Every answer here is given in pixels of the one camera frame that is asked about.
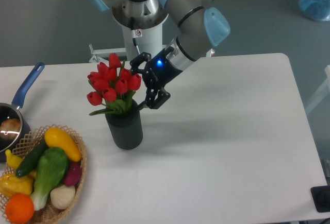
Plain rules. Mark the white bolt post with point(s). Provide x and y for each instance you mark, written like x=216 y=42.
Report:
x=210 y=53

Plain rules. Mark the dark green cucumber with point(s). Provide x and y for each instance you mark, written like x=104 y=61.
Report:
x=30 y=162

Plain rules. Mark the yellow squash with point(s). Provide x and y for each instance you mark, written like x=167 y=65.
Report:
x=56 y=137

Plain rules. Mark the brown bread bun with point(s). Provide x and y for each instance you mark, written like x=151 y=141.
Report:
x=10 y=129

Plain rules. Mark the orange fruit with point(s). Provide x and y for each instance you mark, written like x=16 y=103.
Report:
x=19 y=209

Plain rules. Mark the woven wicker basket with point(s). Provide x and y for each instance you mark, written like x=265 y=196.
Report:
x=49 y=214

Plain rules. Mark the white metal base frame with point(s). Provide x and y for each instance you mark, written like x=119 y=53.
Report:
x=103 y=54

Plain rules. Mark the white frame at right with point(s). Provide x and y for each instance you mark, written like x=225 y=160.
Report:
x=319 y=94

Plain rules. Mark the green bok choy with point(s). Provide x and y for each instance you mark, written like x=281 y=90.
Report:
x=50 y=170

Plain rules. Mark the red tulip bouquet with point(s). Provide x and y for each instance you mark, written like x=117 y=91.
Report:
x=114 y=87

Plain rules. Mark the yellow bell pepper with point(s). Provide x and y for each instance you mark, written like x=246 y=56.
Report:
x=12 y=185

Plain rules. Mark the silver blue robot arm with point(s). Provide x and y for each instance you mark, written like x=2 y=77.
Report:
x=164 y=37

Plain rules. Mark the yellow banana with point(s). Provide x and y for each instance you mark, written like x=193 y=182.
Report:
x=12 y=160

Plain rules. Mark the white garlic bulb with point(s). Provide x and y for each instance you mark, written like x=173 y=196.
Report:
x=61 y=197

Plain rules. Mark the dark grey ribbed vase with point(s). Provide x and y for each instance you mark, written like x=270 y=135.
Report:
x=126 y=129

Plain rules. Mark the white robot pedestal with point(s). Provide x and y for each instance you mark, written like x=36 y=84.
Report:
x=148 y=40

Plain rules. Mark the blue handled saucepan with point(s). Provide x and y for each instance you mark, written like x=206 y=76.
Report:
x=13 y=110

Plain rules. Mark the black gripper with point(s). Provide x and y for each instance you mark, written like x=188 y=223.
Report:
x=156 y=73

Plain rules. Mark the black device at edge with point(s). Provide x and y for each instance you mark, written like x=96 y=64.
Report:
x=320 y=195

